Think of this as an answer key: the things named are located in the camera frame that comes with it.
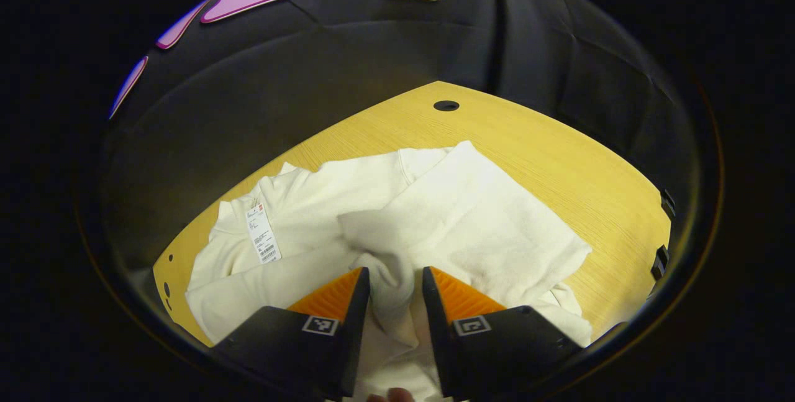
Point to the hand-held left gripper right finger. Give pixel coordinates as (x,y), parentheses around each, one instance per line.
(438,340)

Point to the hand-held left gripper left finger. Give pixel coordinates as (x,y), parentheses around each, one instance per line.
(354,340)

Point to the white sweatshirt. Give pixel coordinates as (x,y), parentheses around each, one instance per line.
(466,222)

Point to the white paper garment tag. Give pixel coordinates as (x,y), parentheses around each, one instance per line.
(264,234)

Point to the black backdrop cloth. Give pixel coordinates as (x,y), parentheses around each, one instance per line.
(372,48)

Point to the black table edge bracket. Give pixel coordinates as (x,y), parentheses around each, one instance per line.
(659,262)

